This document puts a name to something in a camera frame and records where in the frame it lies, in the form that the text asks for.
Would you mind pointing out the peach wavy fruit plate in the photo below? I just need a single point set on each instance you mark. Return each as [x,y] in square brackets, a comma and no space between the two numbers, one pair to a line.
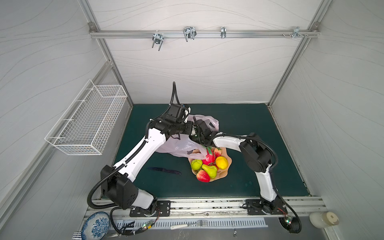
[220,173]

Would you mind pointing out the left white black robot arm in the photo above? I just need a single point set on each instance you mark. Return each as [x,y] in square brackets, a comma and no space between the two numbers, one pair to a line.
[117,182]

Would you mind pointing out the blue white patterned plate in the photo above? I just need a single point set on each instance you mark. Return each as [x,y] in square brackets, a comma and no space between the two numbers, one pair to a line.
[96,226]

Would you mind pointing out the green apple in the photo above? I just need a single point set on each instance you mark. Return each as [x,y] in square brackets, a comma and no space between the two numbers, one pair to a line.
[196,165]

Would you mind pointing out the white vent strip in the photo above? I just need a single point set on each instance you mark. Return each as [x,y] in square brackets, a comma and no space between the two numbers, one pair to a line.
[213,223]

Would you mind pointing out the white wire basket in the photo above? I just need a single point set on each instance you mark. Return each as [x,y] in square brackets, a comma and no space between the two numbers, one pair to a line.
[86,125]

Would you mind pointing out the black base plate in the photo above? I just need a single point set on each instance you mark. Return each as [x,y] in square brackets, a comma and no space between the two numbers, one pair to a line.
[264,207]
[157,208]

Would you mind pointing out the right metal bolt bracket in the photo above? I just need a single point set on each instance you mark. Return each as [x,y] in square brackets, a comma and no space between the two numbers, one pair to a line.
[295,34]

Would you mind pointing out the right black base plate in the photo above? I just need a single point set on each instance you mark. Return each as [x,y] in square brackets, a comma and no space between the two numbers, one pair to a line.
[264,207]

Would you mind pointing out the pink green dragon fruit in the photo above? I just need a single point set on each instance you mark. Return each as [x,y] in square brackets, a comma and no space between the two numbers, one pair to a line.
[210,156]

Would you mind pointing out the white handled fork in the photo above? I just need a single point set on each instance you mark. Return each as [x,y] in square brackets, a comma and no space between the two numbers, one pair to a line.
[199,223]

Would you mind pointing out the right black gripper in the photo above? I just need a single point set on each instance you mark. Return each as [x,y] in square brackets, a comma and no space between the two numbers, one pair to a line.
[200,141]

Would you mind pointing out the green table mat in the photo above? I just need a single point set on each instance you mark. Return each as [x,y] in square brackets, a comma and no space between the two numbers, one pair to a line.
[237,119]

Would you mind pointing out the red apple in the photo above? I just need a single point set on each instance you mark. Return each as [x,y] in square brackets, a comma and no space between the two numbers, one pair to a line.
[203,176]

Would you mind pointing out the left metal clamp hook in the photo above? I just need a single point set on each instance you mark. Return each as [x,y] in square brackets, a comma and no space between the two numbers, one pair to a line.
[158,39]

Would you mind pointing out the metal clamp hook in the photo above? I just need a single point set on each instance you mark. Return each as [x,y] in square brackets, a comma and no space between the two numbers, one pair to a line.
[158,39]
[189,33]

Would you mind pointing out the small metal ring hook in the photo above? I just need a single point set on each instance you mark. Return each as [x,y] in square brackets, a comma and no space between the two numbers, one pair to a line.
[223,32]

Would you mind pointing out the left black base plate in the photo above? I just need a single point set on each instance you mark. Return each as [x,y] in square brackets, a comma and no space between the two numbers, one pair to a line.
[157,208]

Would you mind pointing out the small strawberry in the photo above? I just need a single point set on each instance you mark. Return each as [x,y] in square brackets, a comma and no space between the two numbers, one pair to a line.
[217,152]

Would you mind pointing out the metal crossbar rail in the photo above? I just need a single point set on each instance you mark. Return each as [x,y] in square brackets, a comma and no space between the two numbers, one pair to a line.
[201,34]

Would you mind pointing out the silver fork at corner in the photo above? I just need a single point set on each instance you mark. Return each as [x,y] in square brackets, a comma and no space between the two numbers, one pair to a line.
[77,236]

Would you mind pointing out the dark blue knife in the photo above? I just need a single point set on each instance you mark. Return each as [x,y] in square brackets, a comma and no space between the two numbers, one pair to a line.
[164,170]

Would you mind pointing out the green pear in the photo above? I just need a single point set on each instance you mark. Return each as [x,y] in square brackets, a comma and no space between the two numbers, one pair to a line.
[210,170]

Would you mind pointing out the pink plastic bag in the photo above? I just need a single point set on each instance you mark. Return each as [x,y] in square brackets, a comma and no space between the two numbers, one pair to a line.
[182,146]

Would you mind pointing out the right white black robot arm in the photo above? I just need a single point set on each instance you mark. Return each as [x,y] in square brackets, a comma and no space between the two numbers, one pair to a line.
[261,159]

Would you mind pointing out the middle metal clamp hook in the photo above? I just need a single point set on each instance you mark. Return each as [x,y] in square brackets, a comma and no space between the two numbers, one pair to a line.
[189,33]

